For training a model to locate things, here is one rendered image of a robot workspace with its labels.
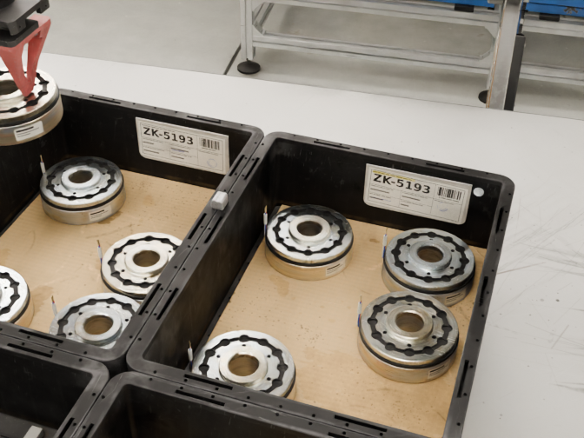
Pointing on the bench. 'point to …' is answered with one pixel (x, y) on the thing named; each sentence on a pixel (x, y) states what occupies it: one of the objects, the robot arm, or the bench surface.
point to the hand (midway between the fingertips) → (5, 82)
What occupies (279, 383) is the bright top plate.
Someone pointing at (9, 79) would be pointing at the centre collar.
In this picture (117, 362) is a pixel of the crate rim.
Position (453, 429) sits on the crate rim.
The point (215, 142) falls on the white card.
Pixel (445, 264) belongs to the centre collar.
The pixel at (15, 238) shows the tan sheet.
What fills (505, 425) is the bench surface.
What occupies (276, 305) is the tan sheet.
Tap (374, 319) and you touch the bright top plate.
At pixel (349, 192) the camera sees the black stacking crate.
